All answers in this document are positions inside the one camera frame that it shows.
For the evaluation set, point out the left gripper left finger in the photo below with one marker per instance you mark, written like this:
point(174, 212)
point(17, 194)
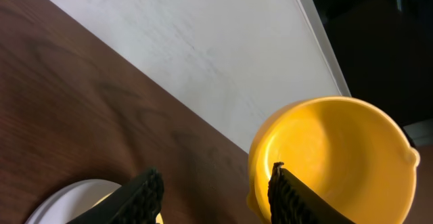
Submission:
point(137, 202)

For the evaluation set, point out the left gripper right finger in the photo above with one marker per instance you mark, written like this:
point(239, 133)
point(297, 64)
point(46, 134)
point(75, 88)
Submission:
point(293, 202)

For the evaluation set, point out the yellow measuring scoop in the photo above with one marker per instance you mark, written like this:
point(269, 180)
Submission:
point(349, 152)

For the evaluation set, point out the white digital kitchen scale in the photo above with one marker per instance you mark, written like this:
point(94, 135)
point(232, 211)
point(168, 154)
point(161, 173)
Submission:
point(72, 201)

